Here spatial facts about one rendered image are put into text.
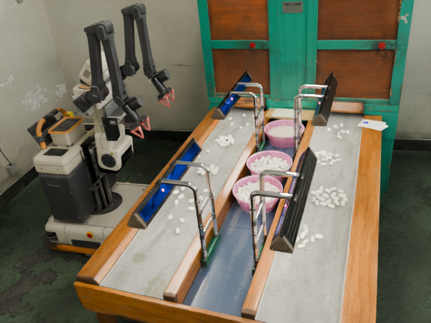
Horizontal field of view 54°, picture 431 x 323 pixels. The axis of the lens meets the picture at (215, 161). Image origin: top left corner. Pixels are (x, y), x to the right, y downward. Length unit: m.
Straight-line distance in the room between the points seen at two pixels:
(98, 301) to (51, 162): 1.17
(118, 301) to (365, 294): 0.99
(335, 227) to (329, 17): 1.41
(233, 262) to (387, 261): 1.33
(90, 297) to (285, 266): 0.85
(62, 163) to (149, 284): 1.23
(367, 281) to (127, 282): 0.98
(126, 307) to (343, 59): 2.03
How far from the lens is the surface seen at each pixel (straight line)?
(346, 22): 2.91
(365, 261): 1.89
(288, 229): 1.49
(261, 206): 1.82
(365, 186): 2.32
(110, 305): 1.96
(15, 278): 3.34
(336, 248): 1.96
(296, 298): 1.75
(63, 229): 3.16
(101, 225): 3.04
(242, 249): 2.04
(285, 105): 3.13
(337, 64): 2.99
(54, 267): 3.29
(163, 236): 2.08
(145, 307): 1.86
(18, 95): 4.26
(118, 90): 2.39
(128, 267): 1.97
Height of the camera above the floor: 2.06
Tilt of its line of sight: 31 degrees down
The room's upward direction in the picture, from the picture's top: 6 degrees counter-clockwise
